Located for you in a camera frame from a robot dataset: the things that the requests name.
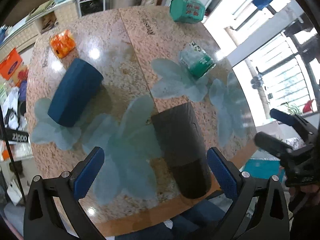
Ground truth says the black textured cup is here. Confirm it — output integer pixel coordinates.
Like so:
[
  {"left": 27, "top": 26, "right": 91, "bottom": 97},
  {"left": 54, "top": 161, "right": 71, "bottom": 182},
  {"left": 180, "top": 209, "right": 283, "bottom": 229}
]
[{"left": 151, "top": 102, "right": 212, "bottom": 199}]

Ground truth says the dark blue cup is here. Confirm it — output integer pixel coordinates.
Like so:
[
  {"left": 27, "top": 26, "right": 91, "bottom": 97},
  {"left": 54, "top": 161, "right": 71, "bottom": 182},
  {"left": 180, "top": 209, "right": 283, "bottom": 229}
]
[{"left": 48, "top": 58, "right": 104, "bottom": 127}]

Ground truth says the right hand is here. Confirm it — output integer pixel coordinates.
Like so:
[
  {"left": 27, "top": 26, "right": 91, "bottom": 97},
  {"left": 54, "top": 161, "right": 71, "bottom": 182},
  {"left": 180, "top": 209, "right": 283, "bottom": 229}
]
[{"left": 289, "top": 183, "right": 319, "bottom": 214}]

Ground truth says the black zippo box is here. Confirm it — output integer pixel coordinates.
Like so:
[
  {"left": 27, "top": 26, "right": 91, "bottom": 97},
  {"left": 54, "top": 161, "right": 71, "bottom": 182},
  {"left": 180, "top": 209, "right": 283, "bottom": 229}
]
[{"left": 4, "top": 128, "right": 29, "bottom": 143}]

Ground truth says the green plastic bottle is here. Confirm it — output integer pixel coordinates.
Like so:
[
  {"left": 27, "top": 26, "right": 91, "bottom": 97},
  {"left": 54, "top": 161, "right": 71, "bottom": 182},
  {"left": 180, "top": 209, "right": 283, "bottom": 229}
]
[{"left": 179, "top": 41, "right": 216, "bottom": 79}]

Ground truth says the orange plastic bag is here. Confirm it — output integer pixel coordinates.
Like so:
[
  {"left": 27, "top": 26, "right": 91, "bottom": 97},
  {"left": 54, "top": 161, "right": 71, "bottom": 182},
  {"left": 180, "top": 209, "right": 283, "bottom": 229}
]
[{"left": 0, "top": 48, "right": 22, "bottom": 80}]

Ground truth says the teal hexagonal box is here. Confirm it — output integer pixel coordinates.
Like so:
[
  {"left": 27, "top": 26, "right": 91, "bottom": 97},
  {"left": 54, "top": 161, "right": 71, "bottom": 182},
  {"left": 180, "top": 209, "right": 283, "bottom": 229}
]
[{"left": 170, "top": 0, "right": 206, "bottom": 24}]

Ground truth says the orange snack packet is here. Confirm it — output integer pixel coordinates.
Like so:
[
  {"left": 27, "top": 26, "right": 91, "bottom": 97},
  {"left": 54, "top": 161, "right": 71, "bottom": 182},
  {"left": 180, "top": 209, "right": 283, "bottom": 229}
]
[{"left": 49, "top": 29, "right": 76, "bottom": 59}]

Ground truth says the white tv cabinet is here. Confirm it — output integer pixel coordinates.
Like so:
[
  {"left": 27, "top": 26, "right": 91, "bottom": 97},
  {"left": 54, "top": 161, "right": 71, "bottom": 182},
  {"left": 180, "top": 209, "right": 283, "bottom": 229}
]
[{"left": 1, "top": 0, "right": 79, "bottom": 58}]

